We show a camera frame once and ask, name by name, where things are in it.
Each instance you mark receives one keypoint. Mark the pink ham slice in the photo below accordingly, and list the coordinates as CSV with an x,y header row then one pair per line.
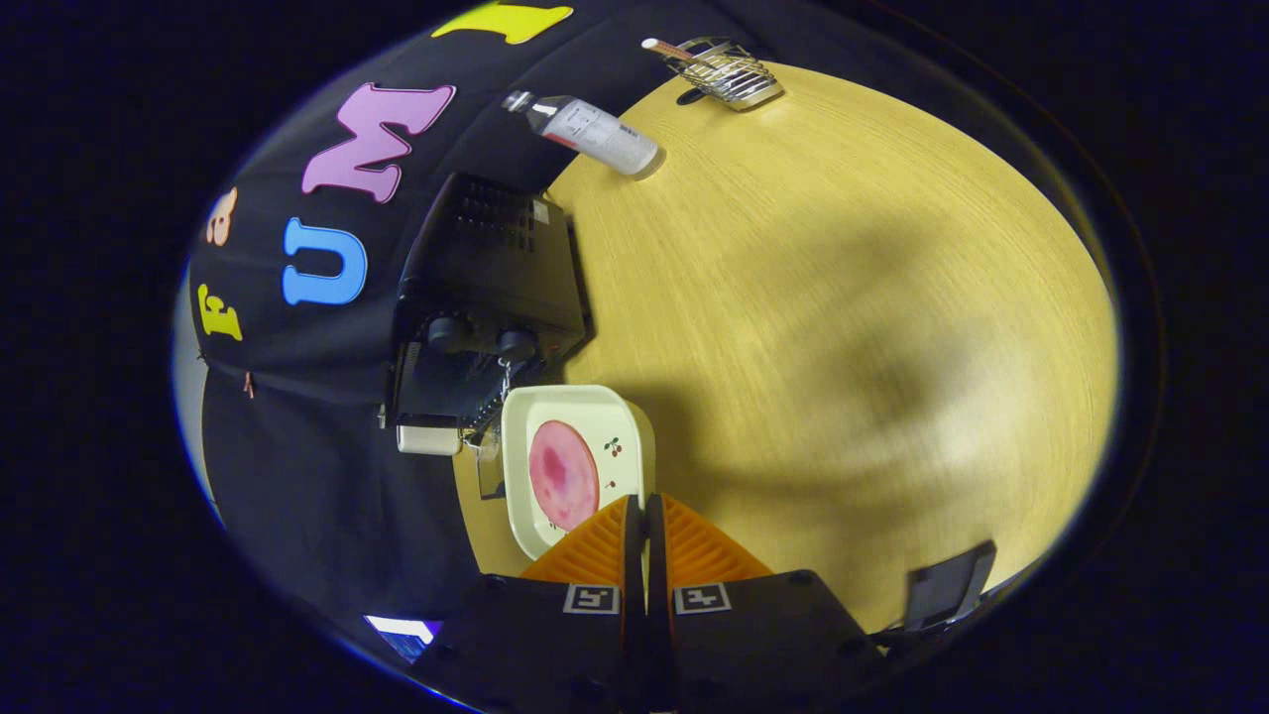
x,y
563,476

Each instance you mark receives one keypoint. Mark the black toaster oven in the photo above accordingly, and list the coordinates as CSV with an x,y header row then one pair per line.
x,y
496,268

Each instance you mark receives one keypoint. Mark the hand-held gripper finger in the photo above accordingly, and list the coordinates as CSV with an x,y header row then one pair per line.
x,y
634,555
656,555

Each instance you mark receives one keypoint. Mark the black flat stand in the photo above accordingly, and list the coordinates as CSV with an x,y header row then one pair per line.
x,y
947,590

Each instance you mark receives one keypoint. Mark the cream square plate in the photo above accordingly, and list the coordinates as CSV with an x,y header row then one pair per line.
x,y
595,412

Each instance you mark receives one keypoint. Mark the clear plastic bottle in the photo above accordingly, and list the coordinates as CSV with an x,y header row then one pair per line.
x,y
595,134

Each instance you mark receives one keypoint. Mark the black backdrop cloth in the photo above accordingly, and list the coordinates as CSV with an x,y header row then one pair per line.
x,y
297,476

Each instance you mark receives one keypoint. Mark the small black round cap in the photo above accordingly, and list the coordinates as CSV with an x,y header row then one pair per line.
x,y
691,97

